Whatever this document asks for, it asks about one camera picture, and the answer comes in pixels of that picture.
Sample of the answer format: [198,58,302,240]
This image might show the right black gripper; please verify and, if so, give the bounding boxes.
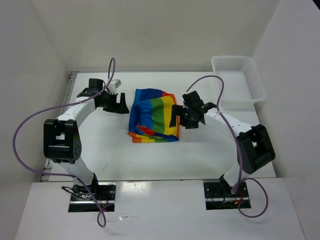
[169,104,199,129]

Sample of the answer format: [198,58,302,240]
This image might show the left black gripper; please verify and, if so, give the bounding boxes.
[98,90,129,114]

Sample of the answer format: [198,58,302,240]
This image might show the rainbow striped shorts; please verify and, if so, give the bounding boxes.
[128,88,180,143]

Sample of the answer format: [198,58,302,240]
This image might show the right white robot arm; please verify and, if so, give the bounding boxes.
[169,91,276,197]

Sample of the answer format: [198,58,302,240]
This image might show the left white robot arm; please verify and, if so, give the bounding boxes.
[43,78,129,200]

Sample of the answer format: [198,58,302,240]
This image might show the white plastic mesh basket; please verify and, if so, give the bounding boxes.
[211,55,267,108]

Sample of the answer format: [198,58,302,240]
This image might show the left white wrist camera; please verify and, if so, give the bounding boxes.
[106,79,122,95]

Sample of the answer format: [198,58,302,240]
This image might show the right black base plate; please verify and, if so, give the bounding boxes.
[203,180,251,210]

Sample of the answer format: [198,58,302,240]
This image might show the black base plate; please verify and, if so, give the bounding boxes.
[203,180,251,210]
[61,182,117,213]

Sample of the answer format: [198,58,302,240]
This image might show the aluminium table edge rail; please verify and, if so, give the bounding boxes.
[39,71,79,182]

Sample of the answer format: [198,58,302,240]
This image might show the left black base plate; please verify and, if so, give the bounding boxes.
[61,182,117,213]

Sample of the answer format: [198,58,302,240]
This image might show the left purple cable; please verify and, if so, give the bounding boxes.
[12,57,116,228]

